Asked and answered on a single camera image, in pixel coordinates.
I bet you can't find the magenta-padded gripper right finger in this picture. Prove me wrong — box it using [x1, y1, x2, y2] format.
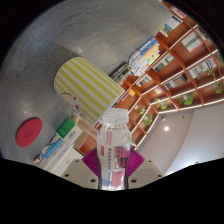
[127, 147, 166, 190]

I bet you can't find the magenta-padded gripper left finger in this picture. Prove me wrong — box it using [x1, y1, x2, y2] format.
[60, 148, 100, 190]

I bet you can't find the clear plastic water bottle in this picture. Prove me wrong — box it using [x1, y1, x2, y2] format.
[96, 107, 133, 191]

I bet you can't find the flat green white box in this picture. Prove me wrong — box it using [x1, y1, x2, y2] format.
[55, 117, 84, 145]

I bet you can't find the flat round red coaster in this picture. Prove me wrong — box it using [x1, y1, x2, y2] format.
[15, 117, 44, 148]

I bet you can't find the yellow striped mug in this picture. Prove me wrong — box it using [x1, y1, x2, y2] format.
[53, 56, 126, 126]

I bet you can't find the dark book stack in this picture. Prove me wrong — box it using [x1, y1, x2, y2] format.
[109, 61, 133, 84]

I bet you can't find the wooden shelf unit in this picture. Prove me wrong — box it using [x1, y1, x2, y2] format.
[113, 0, 224, 149]

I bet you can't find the colourful book stack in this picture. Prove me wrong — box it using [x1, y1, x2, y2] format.
[128, 36, 162, 78]

